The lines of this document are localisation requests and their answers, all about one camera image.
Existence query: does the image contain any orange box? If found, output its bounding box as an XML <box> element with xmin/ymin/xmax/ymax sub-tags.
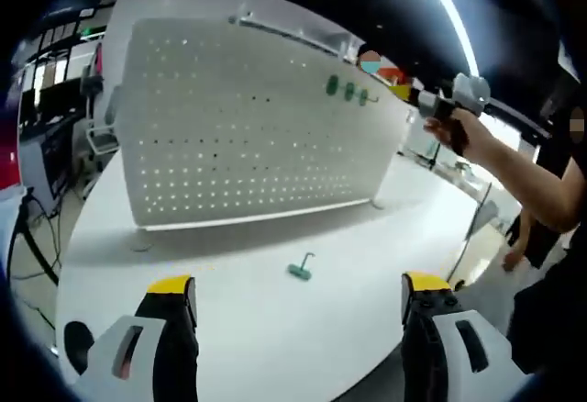
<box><xmin>379</xmin><ymin>66</ymin><xmax>408</xmax><ymax>85</ymax></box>

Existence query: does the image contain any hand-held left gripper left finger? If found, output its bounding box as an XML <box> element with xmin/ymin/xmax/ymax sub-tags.
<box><xmin>72</xmin><ymin>274</ymin><xmax>201</xmax><ymax>402</ymax></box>

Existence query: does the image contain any person's black clothing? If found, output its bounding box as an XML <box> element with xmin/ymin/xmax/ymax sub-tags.
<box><xmin>507</xmin><ymin>98</ymin><xmax>587</xmax><ymax>378</ymax></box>

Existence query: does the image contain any white perforated mounting plate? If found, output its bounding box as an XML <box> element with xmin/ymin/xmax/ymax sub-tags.
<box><xmin>116</xmin><ymin>17</ymin><xmax>413</xmax><ymax>252</ymax></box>

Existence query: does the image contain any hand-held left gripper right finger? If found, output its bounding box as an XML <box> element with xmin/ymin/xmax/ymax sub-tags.
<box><xmin>401</xmin><ymin>271</ymin><xmax>515</xmax><ymax>402</ymax></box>

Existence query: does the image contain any red screen monitor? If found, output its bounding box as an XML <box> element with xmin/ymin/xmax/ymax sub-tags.
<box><xmin>0</xmin><ymin>84</ymin><xmax>23</xmax><ymax>192</ymax></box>

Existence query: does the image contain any thin grey cable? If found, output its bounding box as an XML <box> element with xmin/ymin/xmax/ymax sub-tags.
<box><xmin>448</xmin><ymin>181</ymin><xmax>493</xmax><ymax>289</ymax></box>

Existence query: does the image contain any ceiling light strip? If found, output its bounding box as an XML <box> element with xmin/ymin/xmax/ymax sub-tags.
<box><xmin>421</xmin><ymin>0</ymin><xmax>479</xmax><ymax>78</ymax></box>

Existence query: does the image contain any dark round object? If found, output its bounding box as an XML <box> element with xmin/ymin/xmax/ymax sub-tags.
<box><xmin>63</xmin><ymin>321</ymin><xmax>96</xmax><ymax>375</ymax></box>

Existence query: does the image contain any grey office chair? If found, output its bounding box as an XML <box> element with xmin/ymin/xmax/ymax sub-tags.
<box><xmin>83</xmin><ymin>84</ymin><xmax>121</xmax><ymax>161</ymax></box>

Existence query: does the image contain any person's right hand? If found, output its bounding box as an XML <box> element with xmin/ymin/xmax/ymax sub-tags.
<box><xmin>424</xmin><ymin>110</ymin><xmax>485</xmax><ymax>158</ymax></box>

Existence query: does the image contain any black floor cable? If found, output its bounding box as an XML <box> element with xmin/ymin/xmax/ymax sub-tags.
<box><xmin>7</xmin><ymin>184</ymin><xmax>63</xmax><ymax>285</ymax></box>

